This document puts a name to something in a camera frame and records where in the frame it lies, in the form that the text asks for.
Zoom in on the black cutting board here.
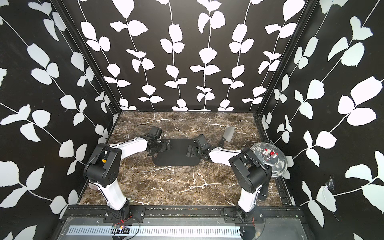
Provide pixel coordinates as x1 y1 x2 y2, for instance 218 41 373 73
152 139 201 167

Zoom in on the cleaver knife black handle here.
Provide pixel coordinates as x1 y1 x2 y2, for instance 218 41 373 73
218 127 235 148

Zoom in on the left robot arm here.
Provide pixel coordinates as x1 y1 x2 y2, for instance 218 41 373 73
84 137 171 215

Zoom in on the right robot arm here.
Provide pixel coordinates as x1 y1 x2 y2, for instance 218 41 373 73
187 134 272 215

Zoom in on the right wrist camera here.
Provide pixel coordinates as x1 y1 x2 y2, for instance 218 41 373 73
194 134 208 148

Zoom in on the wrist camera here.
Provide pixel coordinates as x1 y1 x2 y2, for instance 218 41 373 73
147 126 163 140
194 134 208 148

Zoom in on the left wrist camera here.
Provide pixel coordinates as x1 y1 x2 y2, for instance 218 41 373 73
147 126 163 140

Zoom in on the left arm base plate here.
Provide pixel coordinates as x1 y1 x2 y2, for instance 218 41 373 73
103 206 146 224

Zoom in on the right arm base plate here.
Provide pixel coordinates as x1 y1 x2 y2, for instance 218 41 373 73
221 207 265 225

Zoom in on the white perforated rail strip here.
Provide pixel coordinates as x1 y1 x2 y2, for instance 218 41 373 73
65 226 241 238

